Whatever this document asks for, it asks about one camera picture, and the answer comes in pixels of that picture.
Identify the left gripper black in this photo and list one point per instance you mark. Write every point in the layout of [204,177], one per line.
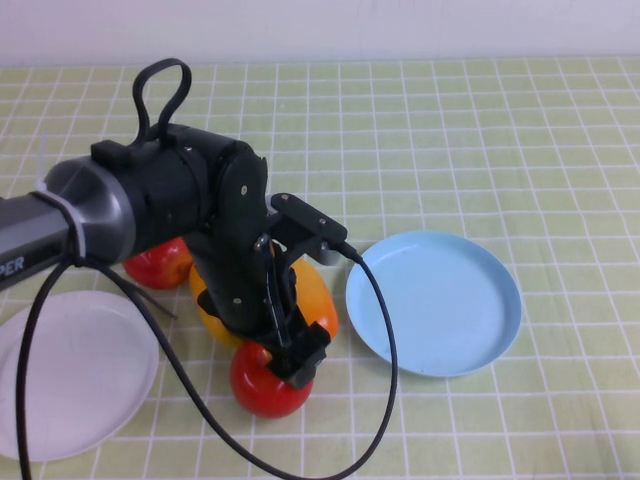
[240,285]

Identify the red apple with brown stem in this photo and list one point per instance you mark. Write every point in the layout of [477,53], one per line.
[260,392]

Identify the orange mango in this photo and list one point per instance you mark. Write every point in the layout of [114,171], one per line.
[317,300]

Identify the yellow mango with green tip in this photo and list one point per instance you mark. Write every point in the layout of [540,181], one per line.
[212,326]

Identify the red apple with yellow patch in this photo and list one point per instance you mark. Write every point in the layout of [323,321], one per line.
[155,270]

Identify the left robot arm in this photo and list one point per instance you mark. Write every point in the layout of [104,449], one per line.
[150,190]

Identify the light blue round plate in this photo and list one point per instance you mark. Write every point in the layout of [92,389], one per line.
[450,310]

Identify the white round plate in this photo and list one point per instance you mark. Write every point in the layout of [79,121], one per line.
[90,390]

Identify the green checkered tablecloth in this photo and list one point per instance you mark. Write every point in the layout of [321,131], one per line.
[450,150]

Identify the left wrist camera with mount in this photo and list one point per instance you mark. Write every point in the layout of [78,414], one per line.
[310,225]

